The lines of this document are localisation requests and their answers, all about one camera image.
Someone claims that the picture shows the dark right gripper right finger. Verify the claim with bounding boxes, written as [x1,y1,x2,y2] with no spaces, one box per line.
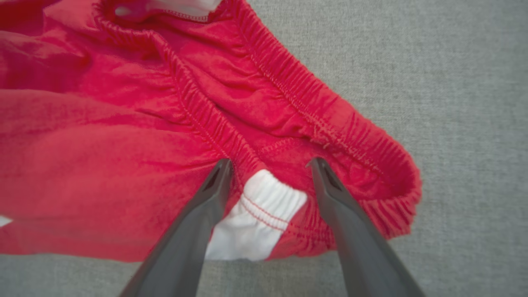
[310,157,425,297]

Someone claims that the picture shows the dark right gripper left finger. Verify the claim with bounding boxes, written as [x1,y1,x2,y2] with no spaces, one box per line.
[120,158,234,297]

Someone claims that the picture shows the red shorts white side panels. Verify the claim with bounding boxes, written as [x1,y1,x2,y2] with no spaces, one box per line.
[0,0,422,263]

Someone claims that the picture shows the grey fabric sofa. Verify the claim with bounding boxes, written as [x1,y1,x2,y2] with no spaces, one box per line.
[0,0,528,297]

